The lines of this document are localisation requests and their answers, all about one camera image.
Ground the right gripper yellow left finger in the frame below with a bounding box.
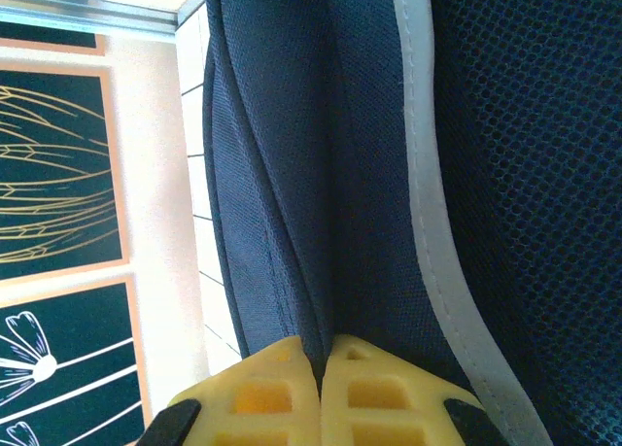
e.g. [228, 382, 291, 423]
[139, 336, 325, 446]

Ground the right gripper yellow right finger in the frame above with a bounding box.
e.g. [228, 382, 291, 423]
[320, 333, 507, 446]

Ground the navy blue backpack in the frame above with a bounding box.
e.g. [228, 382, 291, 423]
[201, 0, 622, 446]

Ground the aluminium corner post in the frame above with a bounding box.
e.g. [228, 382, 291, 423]
[0, 0, 205, 37]

